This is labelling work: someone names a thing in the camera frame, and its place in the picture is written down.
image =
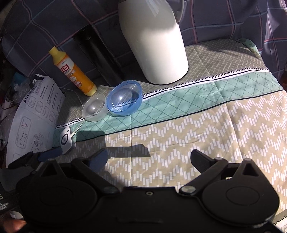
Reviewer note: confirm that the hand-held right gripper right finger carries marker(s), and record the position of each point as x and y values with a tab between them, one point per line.
197	158

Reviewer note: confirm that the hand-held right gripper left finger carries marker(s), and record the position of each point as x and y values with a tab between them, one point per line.
98	158

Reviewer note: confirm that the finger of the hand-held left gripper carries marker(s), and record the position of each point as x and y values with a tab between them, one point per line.
50	153

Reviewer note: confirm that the white square charger device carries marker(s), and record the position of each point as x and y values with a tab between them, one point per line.
66	140

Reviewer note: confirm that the beige and green patterned cloth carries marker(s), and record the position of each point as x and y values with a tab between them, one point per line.
201	134

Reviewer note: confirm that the white printed cardboard box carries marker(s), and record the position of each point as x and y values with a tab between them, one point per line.
35	125

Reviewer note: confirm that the clear small bowl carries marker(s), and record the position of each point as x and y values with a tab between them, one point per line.
94	109

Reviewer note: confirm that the blue transparent bowl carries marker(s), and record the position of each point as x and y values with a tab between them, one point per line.
124	98

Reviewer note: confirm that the crumpled plastic bag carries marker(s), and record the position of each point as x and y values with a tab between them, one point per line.
21	81

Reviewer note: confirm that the yellow dish soap bottle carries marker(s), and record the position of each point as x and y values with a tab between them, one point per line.
74	71

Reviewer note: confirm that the black cylindrical bottle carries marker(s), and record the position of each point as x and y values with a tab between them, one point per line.
98	58

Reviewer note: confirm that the white thermos jug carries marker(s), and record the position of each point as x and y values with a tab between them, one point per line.
154	44

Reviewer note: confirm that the plaid blue blanket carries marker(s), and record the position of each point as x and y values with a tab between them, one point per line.
224	18

